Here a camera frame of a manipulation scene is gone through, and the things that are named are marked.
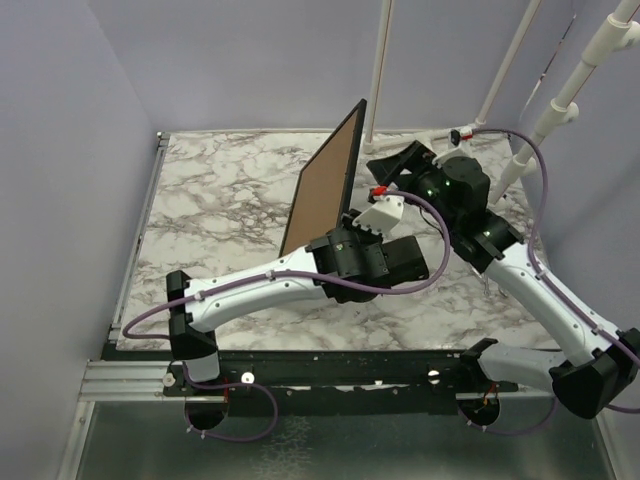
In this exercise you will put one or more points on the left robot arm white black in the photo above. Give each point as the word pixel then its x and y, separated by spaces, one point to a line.
pixel 213 302

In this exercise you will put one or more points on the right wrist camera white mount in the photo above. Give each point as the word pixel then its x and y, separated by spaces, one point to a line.
pixel 457 144

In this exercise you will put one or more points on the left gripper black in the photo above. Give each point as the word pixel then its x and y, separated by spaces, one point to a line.
pixel 347 220

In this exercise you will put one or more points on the white PVC jointed pole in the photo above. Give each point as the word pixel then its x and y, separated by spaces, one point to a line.
pixel 617 32

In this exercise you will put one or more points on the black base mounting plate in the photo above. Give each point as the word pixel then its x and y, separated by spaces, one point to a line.
pixel 335 383

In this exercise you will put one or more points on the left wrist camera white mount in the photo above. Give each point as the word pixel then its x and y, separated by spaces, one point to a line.
pixel 384 213

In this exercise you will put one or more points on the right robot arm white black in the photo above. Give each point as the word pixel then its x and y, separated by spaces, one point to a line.
pixel 595 361

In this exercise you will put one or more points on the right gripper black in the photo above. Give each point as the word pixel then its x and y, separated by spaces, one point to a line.
pixel 413 157

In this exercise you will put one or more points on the black picture frame brown backing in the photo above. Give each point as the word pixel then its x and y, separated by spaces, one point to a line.
pixel 325 183

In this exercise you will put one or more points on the white PVC pipe stand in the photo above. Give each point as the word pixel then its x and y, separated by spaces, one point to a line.
pixel 443 64

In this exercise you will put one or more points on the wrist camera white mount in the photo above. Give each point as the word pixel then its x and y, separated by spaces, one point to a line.
pixel 457 144
pixel 384 213

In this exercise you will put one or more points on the aluminium rail left edge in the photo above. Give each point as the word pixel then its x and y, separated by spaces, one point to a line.
pixel 163 139

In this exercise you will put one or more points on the aluminium front extrusion rail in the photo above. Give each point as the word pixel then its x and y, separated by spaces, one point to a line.
pixel 123 381

